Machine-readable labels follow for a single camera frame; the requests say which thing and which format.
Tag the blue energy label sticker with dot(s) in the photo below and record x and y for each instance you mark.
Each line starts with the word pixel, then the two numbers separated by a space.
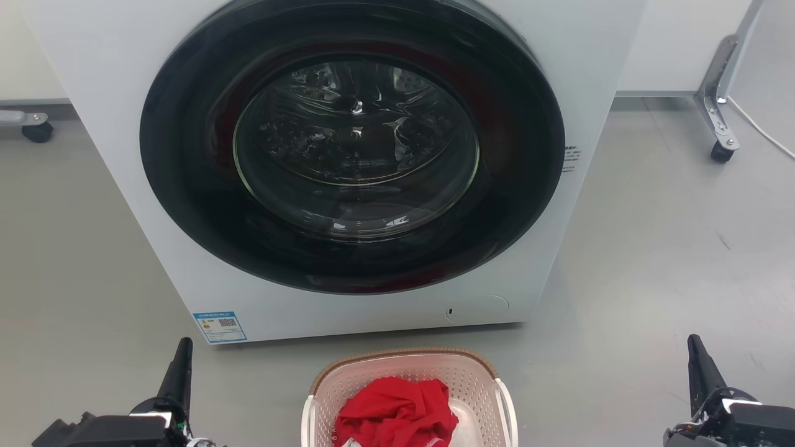
pixel 219 327

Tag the white front-load washing machine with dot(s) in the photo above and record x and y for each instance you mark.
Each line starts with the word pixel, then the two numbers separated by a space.
pixel 118 136

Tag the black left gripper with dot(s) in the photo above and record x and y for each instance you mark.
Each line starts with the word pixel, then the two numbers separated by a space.
pixel 118 431

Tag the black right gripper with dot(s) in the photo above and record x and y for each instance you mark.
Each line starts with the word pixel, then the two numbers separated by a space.
pixel 745 428

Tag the white frame post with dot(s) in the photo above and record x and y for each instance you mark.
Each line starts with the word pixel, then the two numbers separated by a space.
pixel 748 37

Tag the white perforated laundry basket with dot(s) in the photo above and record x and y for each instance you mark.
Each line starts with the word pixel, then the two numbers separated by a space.
pixel 463 377

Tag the angled silver metal bracket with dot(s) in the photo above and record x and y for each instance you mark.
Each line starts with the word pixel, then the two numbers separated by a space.
pixel 714 93

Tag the small white text sticker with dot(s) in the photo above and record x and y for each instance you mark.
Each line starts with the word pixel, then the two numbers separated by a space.
pixel 571 159

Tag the red garment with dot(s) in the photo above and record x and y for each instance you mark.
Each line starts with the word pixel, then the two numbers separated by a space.
pixel 391 413

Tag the black round washer door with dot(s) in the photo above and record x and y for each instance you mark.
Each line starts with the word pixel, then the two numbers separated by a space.
pixel 354 264

